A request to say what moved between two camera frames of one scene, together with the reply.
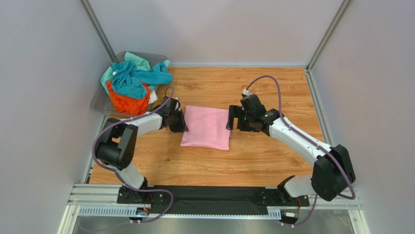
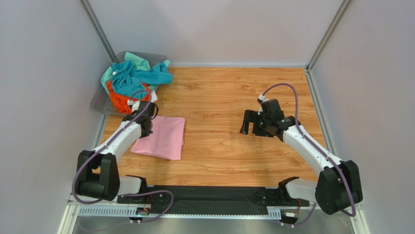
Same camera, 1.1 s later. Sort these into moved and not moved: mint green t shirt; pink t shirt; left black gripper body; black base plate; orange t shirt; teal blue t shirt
Moved: left black gripper body; pink t shirt
Not moved: black base plate; teal blue t shirt; orange t shirt; mint green t shirt
